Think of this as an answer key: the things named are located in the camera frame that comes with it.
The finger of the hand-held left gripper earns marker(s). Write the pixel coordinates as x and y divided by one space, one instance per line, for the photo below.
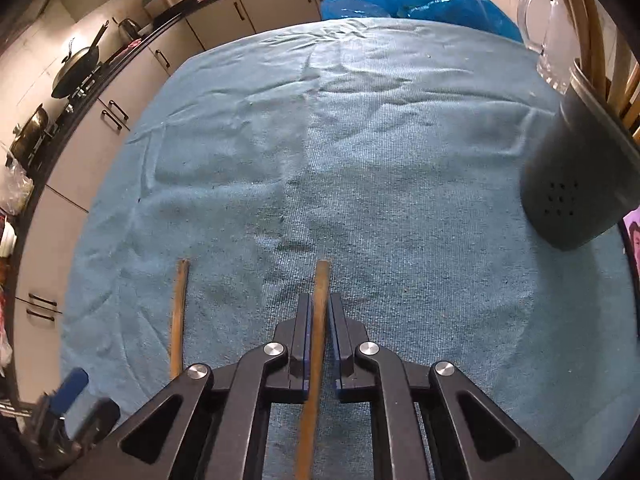
100 417
72 382

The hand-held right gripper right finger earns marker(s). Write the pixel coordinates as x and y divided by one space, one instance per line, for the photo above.
338 335

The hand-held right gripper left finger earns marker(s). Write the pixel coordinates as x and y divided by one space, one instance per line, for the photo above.
301 332

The wooden chopstick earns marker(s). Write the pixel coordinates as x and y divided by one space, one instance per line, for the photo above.
320 285
567 5
178 310
636 122

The dark grey utensil holder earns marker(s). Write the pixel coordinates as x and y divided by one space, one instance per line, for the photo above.
575 160

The blue table cloth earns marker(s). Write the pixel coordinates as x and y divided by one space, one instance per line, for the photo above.
350 160

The clear plastic bags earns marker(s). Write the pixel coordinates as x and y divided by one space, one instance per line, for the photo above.
12 187

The white kitchen cabinets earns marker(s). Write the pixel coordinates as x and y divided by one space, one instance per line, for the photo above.
125 90

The black kitchen countertop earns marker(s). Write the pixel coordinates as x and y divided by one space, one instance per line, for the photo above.
75 85

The printed pink packet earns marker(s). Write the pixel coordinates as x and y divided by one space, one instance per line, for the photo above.
633 240

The black wok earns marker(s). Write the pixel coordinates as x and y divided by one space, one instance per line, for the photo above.
75 65

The steel kettle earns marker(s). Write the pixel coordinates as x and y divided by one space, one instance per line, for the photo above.
130 27

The clear glass mug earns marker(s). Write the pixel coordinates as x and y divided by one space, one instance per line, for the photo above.
545 25

